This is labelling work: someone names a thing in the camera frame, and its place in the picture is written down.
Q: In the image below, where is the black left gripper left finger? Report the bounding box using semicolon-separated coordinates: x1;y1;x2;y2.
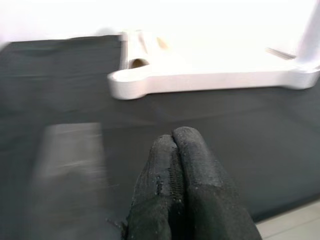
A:
126;134;187;240

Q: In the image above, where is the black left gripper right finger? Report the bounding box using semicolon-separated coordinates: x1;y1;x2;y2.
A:
172;126;263;240

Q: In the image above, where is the white plastic children table top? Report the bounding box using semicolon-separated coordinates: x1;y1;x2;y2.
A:
107;29;320;101

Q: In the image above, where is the black tablecloth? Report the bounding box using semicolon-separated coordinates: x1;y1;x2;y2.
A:
0;34;320;240

